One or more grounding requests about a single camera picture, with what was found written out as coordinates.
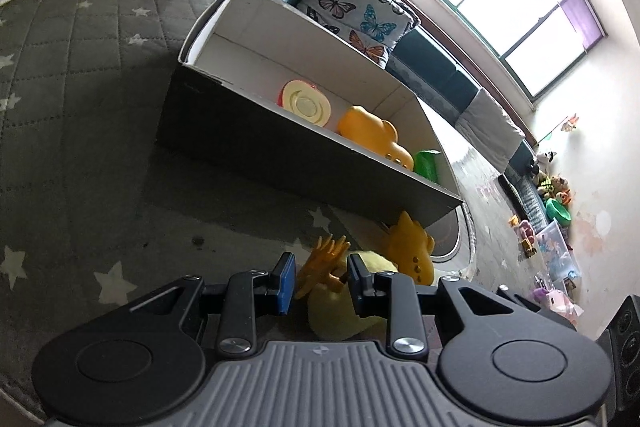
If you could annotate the small orange rubber toy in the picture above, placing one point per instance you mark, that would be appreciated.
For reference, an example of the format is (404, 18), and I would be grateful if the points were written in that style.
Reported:
(409, 247)

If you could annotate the grey star quilted tablecloth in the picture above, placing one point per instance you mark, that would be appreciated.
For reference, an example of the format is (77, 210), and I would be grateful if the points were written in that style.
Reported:
(91, 217)

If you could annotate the blue sofa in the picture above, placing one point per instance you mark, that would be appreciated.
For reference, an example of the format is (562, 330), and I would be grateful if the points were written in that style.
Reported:
(440, 80)

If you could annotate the large orange rubber toy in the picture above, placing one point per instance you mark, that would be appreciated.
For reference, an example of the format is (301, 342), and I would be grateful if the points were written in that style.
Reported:
(375, 134)

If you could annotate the butterfly print pillow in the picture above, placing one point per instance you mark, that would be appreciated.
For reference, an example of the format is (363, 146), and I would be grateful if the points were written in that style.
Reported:
(372, 27)

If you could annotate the white sofa cushion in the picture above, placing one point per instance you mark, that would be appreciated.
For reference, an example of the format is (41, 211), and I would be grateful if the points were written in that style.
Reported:
(487, 126)

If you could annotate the yellow plush duck toy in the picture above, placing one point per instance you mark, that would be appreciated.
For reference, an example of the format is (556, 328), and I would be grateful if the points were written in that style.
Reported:
(331, 314)

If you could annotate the green toy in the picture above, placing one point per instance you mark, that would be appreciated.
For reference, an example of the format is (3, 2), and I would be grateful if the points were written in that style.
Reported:
(424, 164)

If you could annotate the black induction cooktop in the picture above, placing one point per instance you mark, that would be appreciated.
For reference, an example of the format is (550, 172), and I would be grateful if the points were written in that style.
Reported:
(454, 235)

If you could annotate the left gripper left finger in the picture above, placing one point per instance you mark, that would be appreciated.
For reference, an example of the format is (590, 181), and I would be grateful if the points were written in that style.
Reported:
(246, 296)

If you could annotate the round yellow disc toy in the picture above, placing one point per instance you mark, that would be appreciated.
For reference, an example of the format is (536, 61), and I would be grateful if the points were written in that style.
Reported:
(305, 100)

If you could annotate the black remote control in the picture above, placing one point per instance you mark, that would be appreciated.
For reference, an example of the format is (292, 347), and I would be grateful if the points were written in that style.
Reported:
(512, 196)

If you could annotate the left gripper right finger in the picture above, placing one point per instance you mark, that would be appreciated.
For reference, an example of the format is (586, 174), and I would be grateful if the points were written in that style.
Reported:
(397, 299)

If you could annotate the green bowl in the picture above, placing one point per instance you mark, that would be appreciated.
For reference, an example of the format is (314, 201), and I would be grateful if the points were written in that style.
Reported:
(558, 212)

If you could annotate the dark cardboard box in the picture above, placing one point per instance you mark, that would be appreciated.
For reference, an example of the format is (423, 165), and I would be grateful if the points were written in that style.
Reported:
(221, 111)

